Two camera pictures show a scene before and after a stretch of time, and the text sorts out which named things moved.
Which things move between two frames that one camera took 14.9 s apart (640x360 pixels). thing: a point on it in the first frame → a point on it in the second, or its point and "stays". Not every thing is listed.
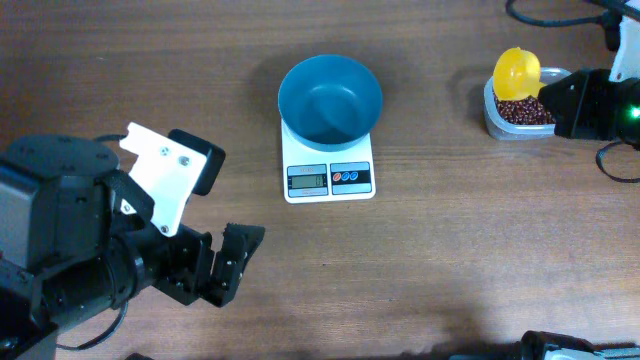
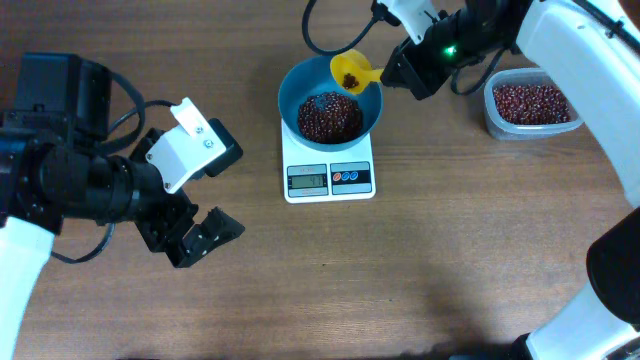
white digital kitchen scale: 311,176 stays
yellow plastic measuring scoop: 516,75 → 356,63
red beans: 530,110 stays
